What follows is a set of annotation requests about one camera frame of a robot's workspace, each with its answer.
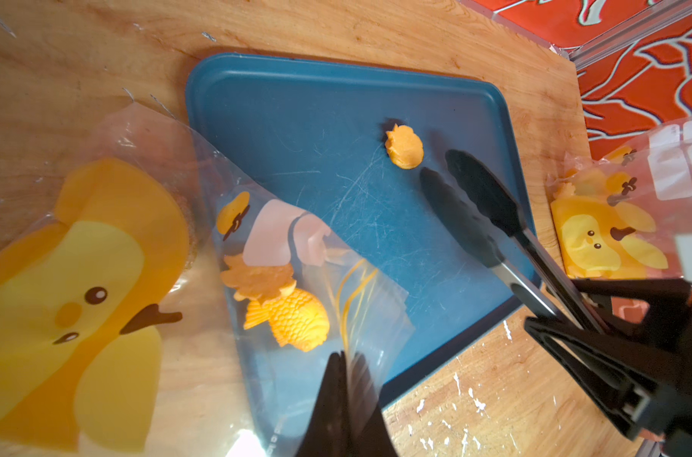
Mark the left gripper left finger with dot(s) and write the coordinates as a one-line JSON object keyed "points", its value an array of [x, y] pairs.
{"points": [[328, 433]]}

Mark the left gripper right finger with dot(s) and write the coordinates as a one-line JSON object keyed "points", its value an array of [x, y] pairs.
{"points": [[369, 434]]}

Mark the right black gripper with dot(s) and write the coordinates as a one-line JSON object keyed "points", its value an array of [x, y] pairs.
{"points": [[636, 387]]}

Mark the orange fish cookie large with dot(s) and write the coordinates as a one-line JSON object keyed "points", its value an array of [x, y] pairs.
{"points": [[299, 320]]}

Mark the metal kitchen tongs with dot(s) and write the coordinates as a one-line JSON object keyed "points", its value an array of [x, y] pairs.
{"points": [[478, 208]]}

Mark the clear zip bag white labels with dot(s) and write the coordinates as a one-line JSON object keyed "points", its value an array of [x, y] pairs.
{"points": [[117, 335]]}

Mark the orange round cookie top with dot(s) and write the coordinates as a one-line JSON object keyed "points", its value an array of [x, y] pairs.
{"points": [[404, 147]]}

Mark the clear bag yellow dog print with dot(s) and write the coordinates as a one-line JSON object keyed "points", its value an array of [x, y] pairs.
{"points": [[659, 164]]}

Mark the teal plastic tray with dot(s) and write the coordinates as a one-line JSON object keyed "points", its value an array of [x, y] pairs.
{"points": [[313, 133]]}

